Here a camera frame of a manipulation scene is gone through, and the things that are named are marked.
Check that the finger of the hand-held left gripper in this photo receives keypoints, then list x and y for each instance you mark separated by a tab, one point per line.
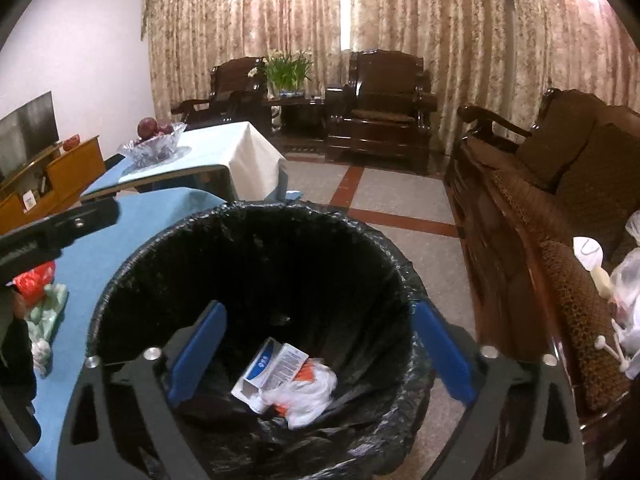
80	222

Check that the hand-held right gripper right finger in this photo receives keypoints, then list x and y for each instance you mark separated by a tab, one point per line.
442	355

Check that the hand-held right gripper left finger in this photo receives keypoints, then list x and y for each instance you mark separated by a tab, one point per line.
197	355

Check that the red printed plastic packet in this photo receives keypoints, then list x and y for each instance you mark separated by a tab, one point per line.
32	280

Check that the pale green rubber glove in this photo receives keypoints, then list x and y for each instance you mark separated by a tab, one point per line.
47	310

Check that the white and blue carton box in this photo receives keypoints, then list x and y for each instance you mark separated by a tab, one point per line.
267	365

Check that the white cloth piece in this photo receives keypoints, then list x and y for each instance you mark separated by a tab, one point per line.
42	357

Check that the white plastic bag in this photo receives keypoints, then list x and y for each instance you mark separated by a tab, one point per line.
305	390

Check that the black bag lined trash bin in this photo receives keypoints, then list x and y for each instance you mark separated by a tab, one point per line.
300	270

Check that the person's left forearm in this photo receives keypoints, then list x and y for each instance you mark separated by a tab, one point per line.
15	385

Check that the blue cloth covered table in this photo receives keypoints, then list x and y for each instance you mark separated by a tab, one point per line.
110	260

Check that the wooden television cabinet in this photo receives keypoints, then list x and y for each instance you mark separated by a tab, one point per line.
75	170

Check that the small white card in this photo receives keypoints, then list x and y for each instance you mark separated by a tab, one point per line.
30	200

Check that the small red ornament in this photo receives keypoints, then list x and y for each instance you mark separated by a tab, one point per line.
71	142

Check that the clear glass fruit bowl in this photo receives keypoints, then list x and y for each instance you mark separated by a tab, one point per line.
150	150

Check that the flat screen television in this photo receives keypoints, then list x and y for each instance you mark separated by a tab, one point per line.
27	135

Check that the dark red apple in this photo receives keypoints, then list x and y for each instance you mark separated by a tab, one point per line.
165	129
146	127

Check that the dark wooden sofa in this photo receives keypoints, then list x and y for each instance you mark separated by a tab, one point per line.
500	220

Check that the table with white cloth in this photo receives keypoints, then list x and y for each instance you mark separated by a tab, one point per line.
230	145

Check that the white plastic sticks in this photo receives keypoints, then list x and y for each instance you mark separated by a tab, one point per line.
617	347

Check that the small cream bottle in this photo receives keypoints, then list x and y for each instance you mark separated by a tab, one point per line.
601	281

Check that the clear plastic bag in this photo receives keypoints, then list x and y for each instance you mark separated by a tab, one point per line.
627	285

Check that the dark wooden armchair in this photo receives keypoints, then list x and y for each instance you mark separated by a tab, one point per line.
385	90
235	85

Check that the brown sofa back cushion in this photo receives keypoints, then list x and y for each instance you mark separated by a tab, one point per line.
560	140
600	185

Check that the dark wooden side table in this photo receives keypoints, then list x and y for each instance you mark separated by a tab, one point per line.
300	110

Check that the potted green plant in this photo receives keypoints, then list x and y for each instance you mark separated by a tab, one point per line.
287	70

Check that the grey vertical pipe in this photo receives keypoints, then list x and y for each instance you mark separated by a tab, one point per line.
510	60

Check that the floral beige curtain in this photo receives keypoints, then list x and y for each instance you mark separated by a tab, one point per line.
425	10

